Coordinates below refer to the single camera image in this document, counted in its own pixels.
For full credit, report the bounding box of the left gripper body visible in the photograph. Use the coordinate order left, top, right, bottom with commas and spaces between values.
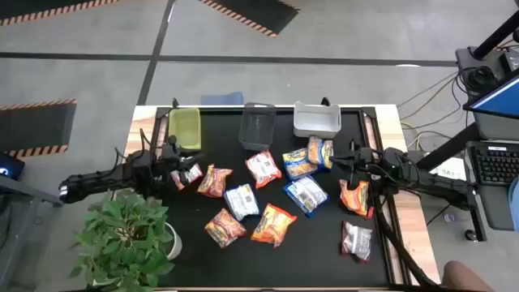
160, 135, 186, 174

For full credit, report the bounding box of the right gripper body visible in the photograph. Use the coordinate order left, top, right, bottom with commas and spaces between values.
351, 146, 376, 176

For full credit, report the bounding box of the red beef ramen packet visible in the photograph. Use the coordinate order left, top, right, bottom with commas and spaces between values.
204, 208, 247, 249
196, 164, 234, 199
169, 162, 204, 191

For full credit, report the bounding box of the blue soy sauce ramen packet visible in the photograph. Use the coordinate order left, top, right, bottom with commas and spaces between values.
307, 135, 335, 170
281, 148, 318, 181
282, 174, 329, 218

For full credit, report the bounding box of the orange chicken ramen packet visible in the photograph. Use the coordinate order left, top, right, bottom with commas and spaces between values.
250, 203, 298, 248
244, 149, 283, 190
338, 178, 375, 220

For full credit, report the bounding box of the white-backed ramen packet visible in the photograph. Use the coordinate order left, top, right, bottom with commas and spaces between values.
223, 183, 260, 222

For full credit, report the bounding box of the maroon roast beef ramen packet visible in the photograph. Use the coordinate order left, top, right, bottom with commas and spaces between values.
340, 221, 373, 264

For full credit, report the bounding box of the green plastic bin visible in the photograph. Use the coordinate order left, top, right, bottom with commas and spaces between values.
168, 107, 203, 151

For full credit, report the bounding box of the white plastic bin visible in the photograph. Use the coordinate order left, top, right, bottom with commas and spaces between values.
292, 101, 342, 140

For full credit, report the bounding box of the blue chair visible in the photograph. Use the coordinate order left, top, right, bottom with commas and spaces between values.
200, 91, 244, 106

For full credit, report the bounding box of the white plant pot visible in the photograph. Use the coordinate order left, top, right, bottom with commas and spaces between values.
161, 221, 183, 261

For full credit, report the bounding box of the dark grey plastic bin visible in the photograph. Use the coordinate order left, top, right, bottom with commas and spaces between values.
238, 101, 277, 152

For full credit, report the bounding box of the white paper sheet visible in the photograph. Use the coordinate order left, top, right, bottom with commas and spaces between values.
429, 157, 467, 182

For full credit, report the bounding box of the black rig strut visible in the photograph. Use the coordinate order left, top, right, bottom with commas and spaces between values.
472, 10, 519, 61
415, 121, 482, 171

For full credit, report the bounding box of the green leafy plant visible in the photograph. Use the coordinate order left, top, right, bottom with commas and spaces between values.
67, 190, 176, 292

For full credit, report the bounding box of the black table mat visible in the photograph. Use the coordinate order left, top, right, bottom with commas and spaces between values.
156, 107, 390, 289

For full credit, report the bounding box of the black keyboard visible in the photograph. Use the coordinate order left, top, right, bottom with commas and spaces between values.
465, 140, 519, 187

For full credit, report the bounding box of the grey monitor base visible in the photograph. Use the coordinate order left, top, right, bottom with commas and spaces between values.
472, 109, 519, 142

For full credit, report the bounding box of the black hazard-striped floor mat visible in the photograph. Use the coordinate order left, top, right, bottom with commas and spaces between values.
197, 0, 302, 39
0, 0, 121, 28
0, 98, 78, 159

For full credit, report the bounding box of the black computer box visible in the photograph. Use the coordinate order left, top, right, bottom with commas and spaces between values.
454, 45, 519, 98

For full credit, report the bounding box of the computer monitor blue screen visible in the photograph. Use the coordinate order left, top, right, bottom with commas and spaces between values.
463, 74, 519, 119

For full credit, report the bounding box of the person's leg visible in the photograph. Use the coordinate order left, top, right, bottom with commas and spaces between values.
440, 260, 495, 292

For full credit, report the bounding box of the light blue fabric item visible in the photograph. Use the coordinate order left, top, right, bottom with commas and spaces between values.
508, 176, 519, 234

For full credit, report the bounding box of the black device blue light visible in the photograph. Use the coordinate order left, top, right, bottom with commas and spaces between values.
0, 152, 26, 182

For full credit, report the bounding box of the dark grey side desk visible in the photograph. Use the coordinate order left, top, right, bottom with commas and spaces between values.
0, 174, 66, 292

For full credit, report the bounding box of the black sleeved cable bundle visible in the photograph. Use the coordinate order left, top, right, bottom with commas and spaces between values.
372, 190, 437, 290

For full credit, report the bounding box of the grey floor cable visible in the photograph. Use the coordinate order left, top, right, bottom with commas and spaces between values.
397, 71, 459, 109

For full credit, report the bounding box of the coiled black cable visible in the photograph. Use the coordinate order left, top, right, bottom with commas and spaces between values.
461, 65, 494, 95

